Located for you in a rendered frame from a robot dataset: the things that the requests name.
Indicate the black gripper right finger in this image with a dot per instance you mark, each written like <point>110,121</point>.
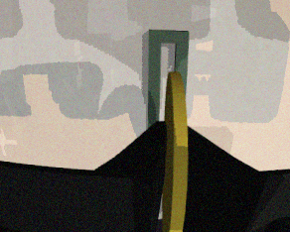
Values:
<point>225,194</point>

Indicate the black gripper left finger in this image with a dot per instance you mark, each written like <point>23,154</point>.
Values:
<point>123,195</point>

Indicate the gold coin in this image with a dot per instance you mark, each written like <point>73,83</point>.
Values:
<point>174,192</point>

